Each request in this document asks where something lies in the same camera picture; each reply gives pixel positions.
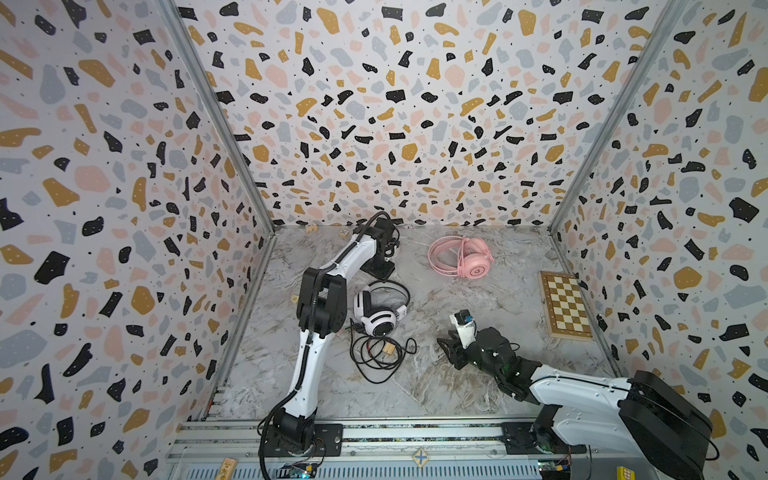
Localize pink headphones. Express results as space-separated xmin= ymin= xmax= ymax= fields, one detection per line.
xmin=427 ymin=236 xmax=494 ymax=280

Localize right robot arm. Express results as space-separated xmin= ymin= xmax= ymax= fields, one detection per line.
xmin=437 ymin=327 xmax=714 ymax=479

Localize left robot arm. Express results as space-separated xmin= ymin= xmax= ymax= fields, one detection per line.
xmin=257 ymin=212 xmax=410 ymax=456

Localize wooden chessboard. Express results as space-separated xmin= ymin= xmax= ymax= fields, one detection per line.
xmin=539 ymin=271 xmax=594 ymax=341

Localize yellow block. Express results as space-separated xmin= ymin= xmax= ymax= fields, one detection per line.
xmin=616 ymin=466 xmax=636 ymax=480

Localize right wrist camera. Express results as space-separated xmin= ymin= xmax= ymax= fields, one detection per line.
xmin=451 ymin=309 xmax=477 ymax=349

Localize black corrugated cable conduit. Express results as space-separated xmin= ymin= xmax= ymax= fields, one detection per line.
xmin=256 ymin=211 xmax=391 ymax=480

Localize wooden tile on rail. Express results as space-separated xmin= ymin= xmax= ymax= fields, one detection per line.
xmin=412 ymin=448 xmax=430 ymax=468

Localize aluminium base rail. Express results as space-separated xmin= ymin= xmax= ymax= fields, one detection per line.
xmin=164 ymin=416 xmax=679 ymax=480

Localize wooden block at rail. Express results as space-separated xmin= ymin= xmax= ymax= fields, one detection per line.
xmin=214 ymin=458 xmax=238 ymax=480

